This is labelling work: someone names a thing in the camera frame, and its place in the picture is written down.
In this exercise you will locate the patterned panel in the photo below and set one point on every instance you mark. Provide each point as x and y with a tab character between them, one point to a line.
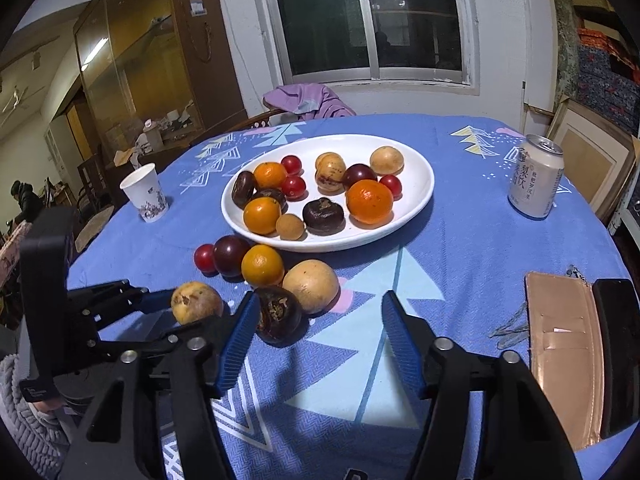
567	40

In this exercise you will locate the purple jacket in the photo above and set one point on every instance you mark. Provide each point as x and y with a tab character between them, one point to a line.
310	100

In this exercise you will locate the stack of patterned boxes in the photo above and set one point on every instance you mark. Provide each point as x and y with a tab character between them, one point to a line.
600	75

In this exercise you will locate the white paper cup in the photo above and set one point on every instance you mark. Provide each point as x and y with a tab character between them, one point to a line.
145	200

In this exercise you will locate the large dark mangosteen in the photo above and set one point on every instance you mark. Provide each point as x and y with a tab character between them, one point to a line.
324	216

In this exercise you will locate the white cabinet label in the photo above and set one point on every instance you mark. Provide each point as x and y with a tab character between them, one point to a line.
199	7

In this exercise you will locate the white oval plate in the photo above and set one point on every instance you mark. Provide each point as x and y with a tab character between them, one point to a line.
415	180

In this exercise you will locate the pale round stool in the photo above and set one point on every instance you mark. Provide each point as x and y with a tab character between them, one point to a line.
92	230

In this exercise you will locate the person's left forearm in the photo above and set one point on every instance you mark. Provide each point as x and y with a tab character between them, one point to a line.
20	420

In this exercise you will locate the wooden glass display cabinet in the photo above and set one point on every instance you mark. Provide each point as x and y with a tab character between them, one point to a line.
140	60

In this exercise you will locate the small tan longan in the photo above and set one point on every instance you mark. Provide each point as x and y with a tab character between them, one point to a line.
290	226

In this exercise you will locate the dark wooden chair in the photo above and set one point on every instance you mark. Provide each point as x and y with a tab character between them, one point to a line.
90	180

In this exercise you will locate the blue printed tablecloth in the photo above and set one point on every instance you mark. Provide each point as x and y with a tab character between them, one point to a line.
460	260

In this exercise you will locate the large yellow pepino melon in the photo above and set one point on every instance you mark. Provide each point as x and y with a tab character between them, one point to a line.
311	285

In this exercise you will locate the wooden picture frame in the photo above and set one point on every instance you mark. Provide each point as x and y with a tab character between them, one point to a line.
590	160

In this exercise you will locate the red cherry tomato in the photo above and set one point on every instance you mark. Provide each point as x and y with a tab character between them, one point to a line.
293	186
291	163
204	258
391	185

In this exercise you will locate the spotted yellow passion fruit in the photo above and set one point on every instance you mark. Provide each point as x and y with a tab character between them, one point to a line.
196	302

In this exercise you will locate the sliding glass window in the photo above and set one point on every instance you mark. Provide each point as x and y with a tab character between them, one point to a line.
325	20

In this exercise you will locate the dark red plum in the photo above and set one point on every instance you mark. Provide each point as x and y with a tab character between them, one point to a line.
231	256
359	176

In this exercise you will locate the black phone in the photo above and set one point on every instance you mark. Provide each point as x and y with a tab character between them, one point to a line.
617	355

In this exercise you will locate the dark purple passion fruit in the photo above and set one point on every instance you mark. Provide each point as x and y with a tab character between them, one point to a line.
244	189

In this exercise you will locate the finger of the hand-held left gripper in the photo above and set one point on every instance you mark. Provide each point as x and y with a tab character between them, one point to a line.
150	345
155	301

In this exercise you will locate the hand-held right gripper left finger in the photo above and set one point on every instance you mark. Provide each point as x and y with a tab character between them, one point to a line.
237	340

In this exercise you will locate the white beverage can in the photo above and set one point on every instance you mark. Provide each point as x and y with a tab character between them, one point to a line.
535	177

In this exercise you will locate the tan leather wallet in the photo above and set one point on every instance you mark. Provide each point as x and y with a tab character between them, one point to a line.
560	360

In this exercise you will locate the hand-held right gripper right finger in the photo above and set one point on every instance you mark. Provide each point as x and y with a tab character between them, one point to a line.
405	345

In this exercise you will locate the streaked yellow pepino melon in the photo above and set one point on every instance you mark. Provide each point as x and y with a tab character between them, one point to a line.
330	172

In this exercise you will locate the white board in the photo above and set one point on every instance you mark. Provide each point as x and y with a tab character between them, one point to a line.
537	45

